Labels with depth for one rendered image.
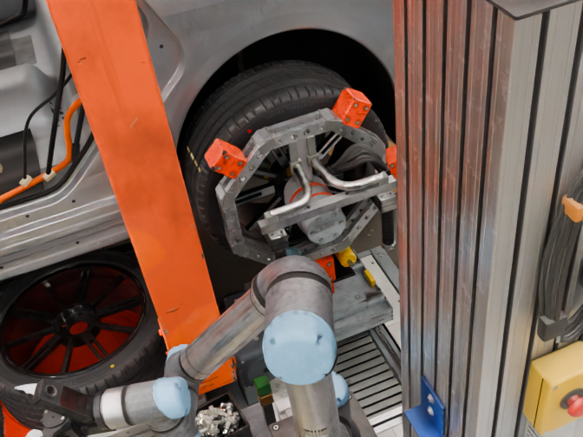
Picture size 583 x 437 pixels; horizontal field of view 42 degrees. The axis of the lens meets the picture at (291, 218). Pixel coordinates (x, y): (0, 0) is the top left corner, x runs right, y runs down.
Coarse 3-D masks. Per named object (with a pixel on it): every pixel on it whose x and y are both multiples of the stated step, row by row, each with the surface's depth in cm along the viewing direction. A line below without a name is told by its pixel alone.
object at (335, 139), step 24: (336, 144) 266; (264, 168) 236; (312, 168) 244; (360, 168) 251; (240, 192) 239; (264, 192) 240; (336, 192) 252; (240, 216) 254; (264, 216) 246; (264, 240) 250; (288, 240) 255
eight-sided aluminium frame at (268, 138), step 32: (288, 128) 221; (320, 128) 220; (352, 128) 224; (256, 160) 218; (384, 160) 236; (224, 192) 221; (224, 224) 233; (352, 224) 250; (256, 256) 241; (320, 256) 252
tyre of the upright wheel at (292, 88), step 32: (288, 64) 234; (224, 96) 230; (256, 96) 222; (288, 96) 219; (320, 96) 223; (192, 128) 235; (224, 128) 221; (256, 128) 221; (192, 160) 233; (192, 192) 237
